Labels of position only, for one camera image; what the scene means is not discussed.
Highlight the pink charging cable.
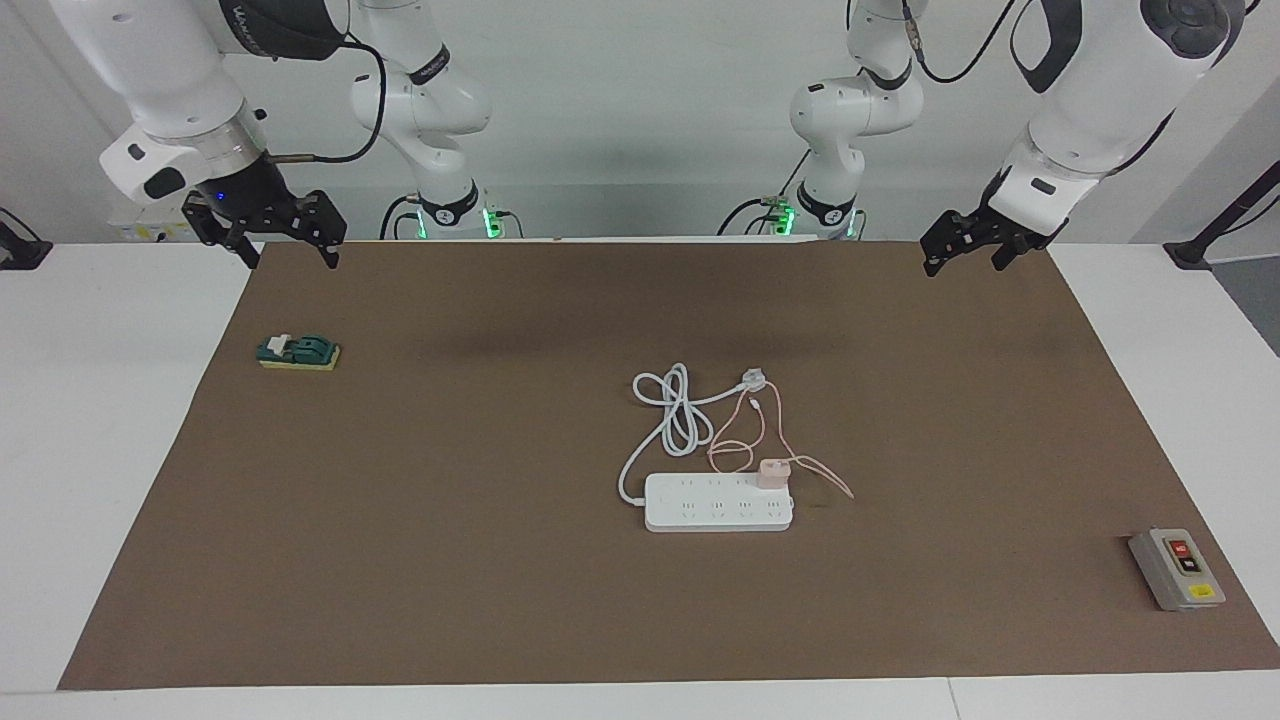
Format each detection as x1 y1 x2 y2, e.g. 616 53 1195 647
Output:
706 385 856 501

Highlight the white power strip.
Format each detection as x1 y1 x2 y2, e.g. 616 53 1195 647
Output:
643 472 796 534

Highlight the white box with yellow labels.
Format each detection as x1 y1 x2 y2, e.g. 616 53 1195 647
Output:
108 214 206 244

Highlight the black clamp stand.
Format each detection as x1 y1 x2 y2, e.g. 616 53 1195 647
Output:
1163 160 1280 271
0 207 53 271

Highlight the brown table mat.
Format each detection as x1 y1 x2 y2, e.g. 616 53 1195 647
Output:
58 240 1280 691

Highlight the black base cable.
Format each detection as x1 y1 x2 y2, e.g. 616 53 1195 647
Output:
716 150 813 238
379 194 425 242

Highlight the green knife switch yellow base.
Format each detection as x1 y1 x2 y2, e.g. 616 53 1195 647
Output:
256 333 342 373

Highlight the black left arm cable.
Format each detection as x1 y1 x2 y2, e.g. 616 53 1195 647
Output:
900 0 1021 84

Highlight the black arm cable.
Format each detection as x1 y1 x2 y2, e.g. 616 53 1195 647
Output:
900 0 1021 84
265 35 389 165

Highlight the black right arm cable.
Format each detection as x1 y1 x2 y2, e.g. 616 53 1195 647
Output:
265 35 389 165

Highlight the white power cord with plug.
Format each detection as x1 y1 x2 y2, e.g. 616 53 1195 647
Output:
617 363 770 506

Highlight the grey on-off switch box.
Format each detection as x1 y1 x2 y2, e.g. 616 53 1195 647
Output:
1128 527 1227 612

